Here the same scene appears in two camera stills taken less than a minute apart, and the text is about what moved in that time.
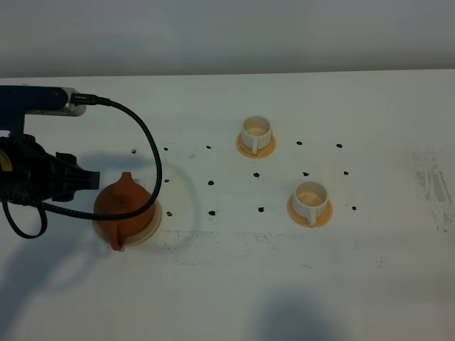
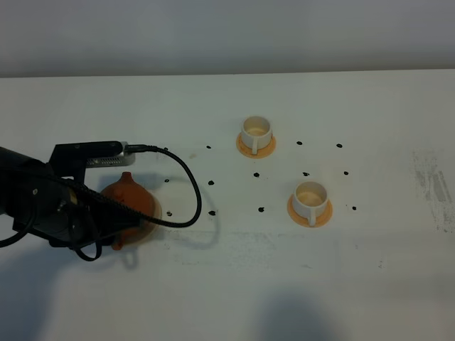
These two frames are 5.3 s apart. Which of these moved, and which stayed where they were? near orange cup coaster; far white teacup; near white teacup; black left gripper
Moved: black left gripper
Stayed: near orange cup coaster; near white teacup; far white teacup
